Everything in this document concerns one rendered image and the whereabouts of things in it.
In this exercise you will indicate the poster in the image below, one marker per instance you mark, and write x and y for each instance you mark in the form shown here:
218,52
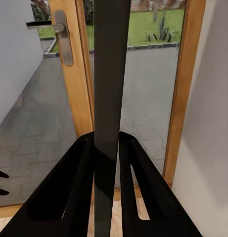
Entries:
111,25

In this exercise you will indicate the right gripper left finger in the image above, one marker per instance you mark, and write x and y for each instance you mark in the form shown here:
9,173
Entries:
60,206

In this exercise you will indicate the door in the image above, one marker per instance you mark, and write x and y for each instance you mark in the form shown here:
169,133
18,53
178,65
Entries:
47,86

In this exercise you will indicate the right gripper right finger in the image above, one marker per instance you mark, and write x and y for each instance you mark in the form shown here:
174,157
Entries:
167,216

